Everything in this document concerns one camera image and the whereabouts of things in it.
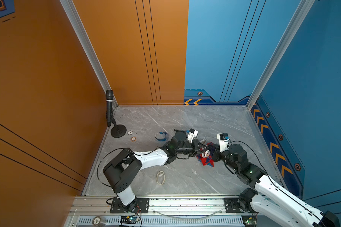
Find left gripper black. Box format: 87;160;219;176
175;140;209;157

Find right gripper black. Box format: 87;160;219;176
208;143;240;174

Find red and blue cloth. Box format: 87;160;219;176
196;142;214;167

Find pink white watch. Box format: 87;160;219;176
203;150;210;158

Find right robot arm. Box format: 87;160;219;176
212;144;340;227

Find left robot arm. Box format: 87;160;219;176
102;129;209;207

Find beige band watch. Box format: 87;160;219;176
156;171;165;185

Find green circuit board right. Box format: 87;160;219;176
242;215;257;227

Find green circuit board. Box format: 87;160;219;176
242;215;257;227
119;215;141;227

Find black microphone on stand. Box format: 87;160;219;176
106;89;127;138

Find green circuit board left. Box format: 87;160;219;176
119;215;141;227

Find silver tape roll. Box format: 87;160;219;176
92;216;107;227

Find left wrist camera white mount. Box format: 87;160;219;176
187;129;198;143

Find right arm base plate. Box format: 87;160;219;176
224;197;250;213

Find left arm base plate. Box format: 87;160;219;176
110;197;149;214

